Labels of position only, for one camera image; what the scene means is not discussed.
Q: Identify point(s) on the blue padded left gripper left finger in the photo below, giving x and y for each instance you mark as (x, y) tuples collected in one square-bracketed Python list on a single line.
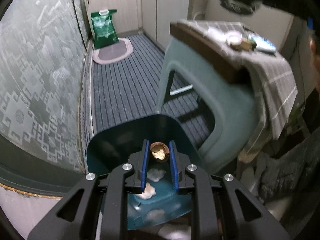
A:
[(136, 182)]

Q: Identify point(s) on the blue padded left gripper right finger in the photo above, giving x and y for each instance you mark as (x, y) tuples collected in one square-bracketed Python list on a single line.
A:
[(178, 164)]

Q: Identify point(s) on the brown walnut shell piece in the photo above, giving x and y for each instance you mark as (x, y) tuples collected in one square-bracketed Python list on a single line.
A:
[(160, 151)]

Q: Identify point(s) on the dark teal trash bin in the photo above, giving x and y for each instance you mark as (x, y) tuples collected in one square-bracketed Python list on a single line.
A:
[(113, 146)]

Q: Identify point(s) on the white kitchen base cabinet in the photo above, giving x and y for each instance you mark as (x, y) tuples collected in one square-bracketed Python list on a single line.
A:
[(157, 16)]

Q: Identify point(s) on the pinkish crumpled tissue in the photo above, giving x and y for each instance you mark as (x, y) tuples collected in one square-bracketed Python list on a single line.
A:
[(148, 193)]

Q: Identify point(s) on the white round lid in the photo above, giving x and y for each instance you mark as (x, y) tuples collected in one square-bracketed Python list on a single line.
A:
[(233, 37)]

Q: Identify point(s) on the brown nut shell scrap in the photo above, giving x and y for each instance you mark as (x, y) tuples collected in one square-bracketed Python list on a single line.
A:
[(245, 45)]

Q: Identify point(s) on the blue white wrapper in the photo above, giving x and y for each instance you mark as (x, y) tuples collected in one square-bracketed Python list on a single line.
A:
[(263, 44)]

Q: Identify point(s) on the brown wooden board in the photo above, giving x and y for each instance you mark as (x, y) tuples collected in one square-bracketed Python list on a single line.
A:
[(209, 51)]

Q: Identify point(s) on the grey-green plastic stool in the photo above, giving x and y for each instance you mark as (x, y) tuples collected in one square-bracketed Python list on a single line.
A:
[(233, 106)]

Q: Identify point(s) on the blue striped floor runner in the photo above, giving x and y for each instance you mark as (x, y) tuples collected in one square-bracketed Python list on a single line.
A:
[(127, 90)]

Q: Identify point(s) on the grey checked cloth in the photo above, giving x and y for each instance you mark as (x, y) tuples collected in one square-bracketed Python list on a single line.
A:
[(272, 80)]

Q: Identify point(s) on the white corner cabinet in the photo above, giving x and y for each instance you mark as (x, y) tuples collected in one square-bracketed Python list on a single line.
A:
[(126, 20)]

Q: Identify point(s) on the oval grey pink mat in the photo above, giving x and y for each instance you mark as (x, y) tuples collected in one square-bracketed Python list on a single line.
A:
[(113, 53)]

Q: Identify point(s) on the green rice bag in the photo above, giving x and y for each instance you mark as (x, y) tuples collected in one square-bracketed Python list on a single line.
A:
[(103, 28)]

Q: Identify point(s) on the patterned frosted glass door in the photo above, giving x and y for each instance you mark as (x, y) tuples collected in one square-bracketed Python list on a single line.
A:
[(42, 63)]

